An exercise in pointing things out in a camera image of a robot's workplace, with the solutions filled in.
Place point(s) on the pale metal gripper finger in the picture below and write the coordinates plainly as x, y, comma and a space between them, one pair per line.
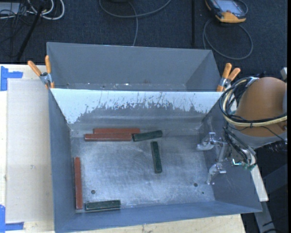
211, 139
218, 169

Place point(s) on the dark green flat block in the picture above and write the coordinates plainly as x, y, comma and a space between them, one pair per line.
102, 205
147, 135
156, 157

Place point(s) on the grey metal bin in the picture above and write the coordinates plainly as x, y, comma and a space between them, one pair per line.
126, 171

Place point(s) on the red-brown flat block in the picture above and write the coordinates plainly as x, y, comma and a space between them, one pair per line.
108, 137
78, 183
116, 130

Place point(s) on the pale wood flat board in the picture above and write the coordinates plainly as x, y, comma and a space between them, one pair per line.
26, 142

